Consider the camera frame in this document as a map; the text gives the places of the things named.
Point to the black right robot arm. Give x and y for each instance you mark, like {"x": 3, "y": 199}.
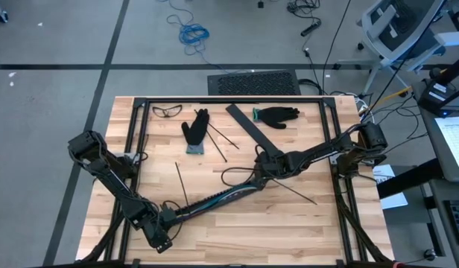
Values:
{"x": 319, "y": 152}

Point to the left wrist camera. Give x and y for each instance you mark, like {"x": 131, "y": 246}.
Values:
{"x": 162, "y": 242}

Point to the black desk leg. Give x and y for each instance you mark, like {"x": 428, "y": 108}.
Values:
{"x": 408, "y": 178}

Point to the white printed sheet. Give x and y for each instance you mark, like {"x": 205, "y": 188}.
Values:
{"x": 456, "y": 145}

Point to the clear safety glasses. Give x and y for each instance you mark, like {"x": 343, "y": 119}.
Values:
{"x": 160, "y": 111}

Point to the white paper sheet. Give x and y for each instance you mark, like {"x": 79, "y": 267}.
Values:
{"x": 395, "y": 199}

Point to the black keyboard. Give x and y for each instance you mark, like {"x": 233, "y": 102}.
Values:
{"x": 458, "y": 223}

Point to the black glove green cuff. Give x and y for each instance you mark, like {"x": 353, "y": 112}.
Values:
{"x": 195, "y": 130}
{"x": 278, "y": 116}

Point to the black box white labels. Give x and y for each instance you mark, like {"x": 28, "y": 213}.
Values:
{"x": 436, "y": 95}

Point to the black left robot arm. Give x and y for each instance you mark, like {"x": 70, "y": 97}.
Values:
{"x": 114, "y": 178}

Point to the grey office chair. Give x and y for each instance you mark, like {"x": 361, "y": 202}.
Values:
{"x": 393, "y": 33}

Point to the black duct cover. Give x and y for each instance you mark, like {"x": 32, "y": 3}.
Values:
{"x": 248, "y": 126}

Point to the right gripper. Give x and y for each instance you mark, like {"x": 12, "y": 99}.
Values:
{"x": 272, "y": 164}

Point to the dark caster wheel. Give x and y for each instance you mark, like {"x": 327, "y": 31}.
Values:
{"x": 0, "y": 15}

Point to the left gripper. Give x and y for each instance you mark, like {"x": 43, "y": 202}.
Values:
{"x": 165, "y": 219}

